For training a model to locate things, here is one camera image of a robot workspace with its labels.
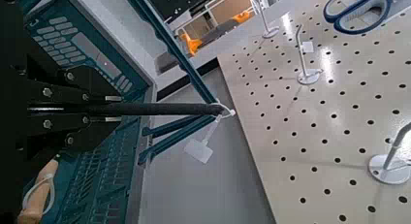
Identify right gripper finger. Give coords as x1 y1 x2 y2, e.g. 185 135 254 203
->
26 65 124 104
26 115 124 148

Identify teal grey plastic crate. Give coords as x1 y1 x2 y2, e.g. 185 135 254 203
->
14 0 160 224

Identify black pegboard stand leg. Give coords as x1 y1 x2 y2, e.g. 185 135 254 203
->
156 57 221 101

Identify black perforated background panel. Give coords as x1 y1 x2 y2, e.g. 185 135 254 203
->
143 0 235 24

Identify white pegboard hook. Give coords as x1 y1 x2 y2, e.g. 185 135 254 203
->
249 0 281 40
367 120 411 186
294 22 325 87

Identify beige pegboard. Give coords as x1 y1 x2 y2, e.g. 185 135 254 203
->
216 0 411 224

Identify blue handled scissors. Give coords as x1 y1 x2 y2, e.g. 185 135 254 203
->
322 0 407 36

